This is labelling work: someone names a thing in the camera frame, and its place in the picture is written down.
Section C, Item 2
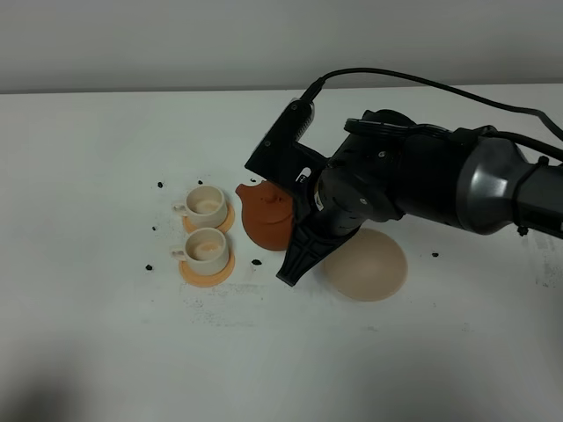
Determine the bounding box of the brown clay teapot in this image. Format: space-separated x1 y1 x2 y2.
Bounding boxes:
235 180 293 251

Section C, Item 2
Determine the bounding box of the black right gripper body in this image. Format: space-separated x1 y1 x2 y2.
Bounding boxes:
291 110 418 236

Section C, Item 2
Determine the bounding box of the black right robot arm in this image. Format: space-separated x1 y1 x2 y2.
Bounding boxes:
246 104 562 286

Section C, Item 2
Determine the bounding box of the near white teacup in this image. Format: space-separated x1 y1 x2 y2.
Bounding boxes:
170 228 230 276

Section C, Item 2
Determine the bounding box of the near orange saucer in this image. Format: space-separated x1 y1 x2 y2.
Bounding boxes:
178 250 237 288

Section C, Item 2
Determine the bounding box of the beige round teapot coaster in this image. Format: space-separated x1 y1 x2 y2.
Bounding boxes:
323 229 408 302

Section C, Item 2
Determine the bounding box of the orange saucer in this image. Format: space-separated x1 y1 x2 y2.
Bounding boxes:
178 250 237 288
182 202 236 233

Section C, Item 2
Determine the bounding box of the far white teacup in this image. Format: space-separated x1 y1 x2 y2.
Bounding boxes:
172 185 228 229

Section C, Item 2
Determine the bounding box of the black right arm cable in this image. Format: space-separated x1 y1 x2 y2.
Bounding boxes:
299 67 563 159

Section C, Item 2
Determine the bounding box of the far orange saucer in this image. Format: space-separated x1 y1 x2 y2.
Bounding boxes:
182 202 236 233

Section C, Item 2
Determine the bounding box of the white teacup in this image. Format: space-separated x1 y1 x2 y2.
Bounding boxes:
170 228 230 276
172 185 228 229

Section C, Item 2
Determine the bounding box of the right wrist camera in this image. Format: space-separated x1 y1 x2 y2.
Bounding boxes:
245 98 327 200

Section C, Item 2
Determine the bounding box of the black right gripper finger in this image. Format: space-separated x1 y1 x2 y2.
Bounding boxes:
276 219 355 287

